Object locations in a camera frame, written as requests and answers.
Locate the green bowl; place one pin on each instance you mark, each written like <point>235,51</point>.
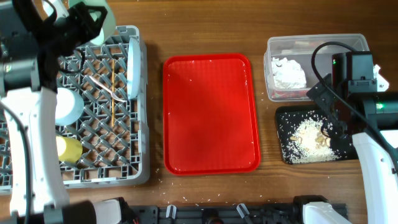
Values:
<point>109,24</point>

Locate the white napkin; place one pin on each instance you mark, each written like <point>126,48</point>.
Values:
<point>288,74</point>

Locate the large light blue plate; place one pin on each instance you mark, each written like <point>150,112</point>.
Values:
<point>133,68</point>

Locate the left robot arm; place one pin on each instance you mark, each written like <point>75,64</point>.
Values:
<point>38,191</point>

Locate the red serving tray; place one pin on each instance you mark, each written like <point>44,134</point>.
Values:
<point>209,115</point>

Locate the leftover rice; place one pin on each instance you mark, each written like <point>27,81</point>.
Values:
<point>301,140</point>

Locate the yellow cup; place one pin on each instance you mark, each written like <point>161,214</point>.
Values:
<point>69,149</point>

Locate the small light blue bowl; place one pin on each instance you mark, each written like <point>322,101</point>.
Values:
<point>69,107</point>

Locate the wooden chopstick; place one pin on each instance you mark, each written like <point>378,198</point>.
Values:
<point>112,88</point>

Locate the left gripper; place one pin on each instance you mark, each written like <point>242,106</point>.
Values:
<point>80,15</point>

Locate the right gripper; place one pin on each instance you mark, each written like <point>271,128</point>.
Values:
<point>321,93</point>

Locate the clear plastic bin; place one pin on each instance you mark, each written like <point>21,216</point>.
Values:
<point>300,49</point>

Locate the grey dishwasher rack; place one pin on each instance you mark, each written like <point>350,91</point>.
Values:
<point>111,156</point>

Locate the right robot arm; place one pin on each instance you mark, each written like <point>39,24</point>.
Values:
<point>376,146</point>

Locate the white plastic fork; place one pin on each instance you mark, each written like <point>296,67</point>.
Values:
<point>105,88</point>

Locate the red snack wrapper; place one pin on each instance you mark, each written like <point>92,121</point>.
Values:
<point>290,94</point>

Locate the black waste tray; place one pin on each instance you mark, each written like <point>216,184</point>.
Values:
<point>343,147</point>

